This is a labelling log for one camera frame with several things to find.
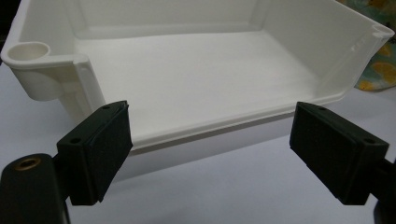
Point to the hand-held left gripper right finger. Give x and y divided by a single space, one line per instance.
339 155

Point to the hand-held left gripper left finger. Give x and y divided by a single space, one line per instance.
96 155

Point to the lemon print bag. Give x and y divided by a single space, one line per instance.
383 71

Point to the white plastic bin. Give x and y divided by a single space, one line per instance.
202 77

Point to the white table cover sheet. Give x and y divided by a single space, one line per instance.
218 196

